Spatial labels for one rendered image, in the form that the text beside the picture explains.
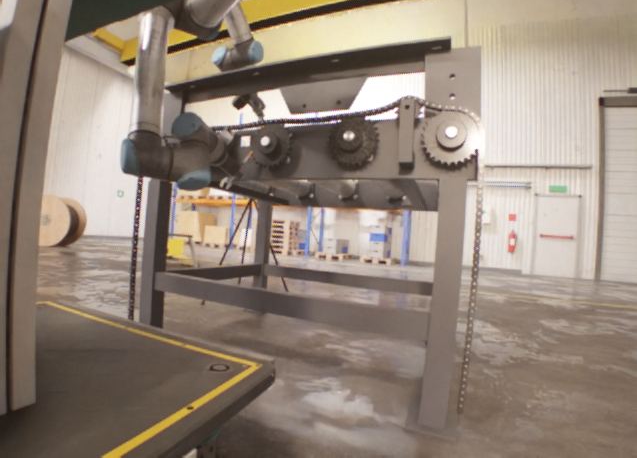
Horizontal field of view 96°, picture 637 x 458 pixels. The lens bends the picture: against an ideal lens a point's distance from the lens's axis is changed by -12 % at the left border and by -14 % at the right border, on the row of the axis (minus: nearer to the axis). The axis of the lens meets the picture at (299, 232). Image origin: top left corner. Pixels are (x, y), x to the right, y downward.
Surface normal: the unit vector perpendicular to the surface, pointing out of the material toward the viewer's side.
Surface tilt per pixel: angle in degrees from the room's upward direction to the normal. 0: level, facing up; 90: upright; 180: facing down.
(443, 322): 90
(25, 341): 90
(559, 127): 90
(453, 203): 90
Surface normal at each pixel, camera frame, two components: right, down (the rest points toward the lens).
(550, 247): -0.42, -0.04
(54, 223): 0.07, -0.01
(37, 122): 0.92, 0.07
